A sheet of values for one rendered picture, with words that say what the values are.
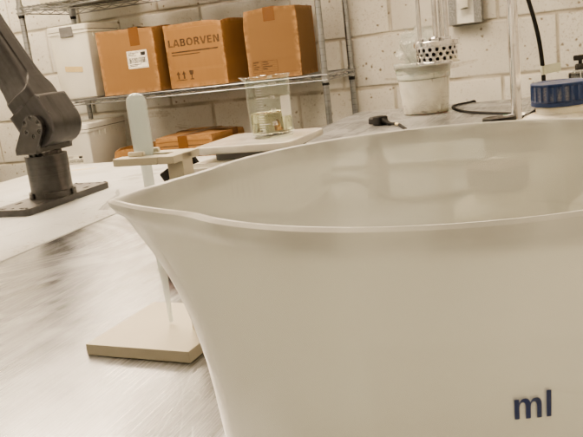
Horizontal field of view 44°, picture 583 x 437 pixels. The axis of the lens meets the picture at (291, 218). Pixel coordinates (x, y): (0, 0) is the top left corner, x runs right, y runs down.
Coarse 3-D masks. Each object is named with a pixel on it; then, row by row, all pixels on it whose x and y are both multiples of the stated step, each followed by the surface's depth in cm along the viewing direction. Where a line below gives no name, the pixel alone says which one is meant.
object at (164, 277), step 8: (144, 168) 46; (152, 168) 47; (144, 176) 46; (152, 176) 47; (144, 184) 47; (152, 184) 47; (160, 264) 48; (160, 272) 48; (168, 288) 48; (168, 296) 48; (168, 304) 48; (168, 312) 49
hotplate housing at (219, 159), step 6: (216, 156) 82; (222, 156) 81; (228, 156) 81; (234, 156) 81; (240, 156) 81; (246, 156) 80; (198, 162) 82; (204, 162) 81; (210, 162) 81; (216, 162) 80; (222, 162) 80; (198, 168) 80; (204, 168) 80
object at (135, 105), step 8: (128, 96) 45; (136, 96) 45; (128, 104) 45; (136, 104) 45; (144, 104) 45; (128, 112) 45; (136, 112) 45; (144, 112) 45; (128, 120) 46; (136, 120) 45; (144, 120) 45; (136, 128) 45; (144, 128) 45; (136, 136) 46; (144, 136) 46; (136, 144) 46; (144, 144) 46
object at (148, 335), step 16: (128, 160) 45; (144, 160) 45; (160, 160) 44; (176, 160) 44; (192, 160) 46; (176, 176) 45; (160, 304) 53; (176, 304) 53; (128, 320) 51; (144, 320) 50; (160, 320) 50; (176, 320) 50; (112, 336) 48; (128, 336) 48; (144, 336) 47; (160, 336) 47; (176, 336) 47; (192, 336) 46; (96, 352) 47; (112, 352) 46; (128, 352) 46; (144, 352) 45; (160, 352) 45; (176, 352) 44; (192, 352) 44
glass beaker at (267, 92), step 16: (240, 80) 82; (256, 80) 79; (272, 80) 79; (288, 80) 81; (256, 96) 80; (272, 96) 80; (288, 96) 81; (256, 112) 80; (272, 112) 80; (288, 112) 81; (256, 128) 81; (272, 128) 80; (288, 128) 81
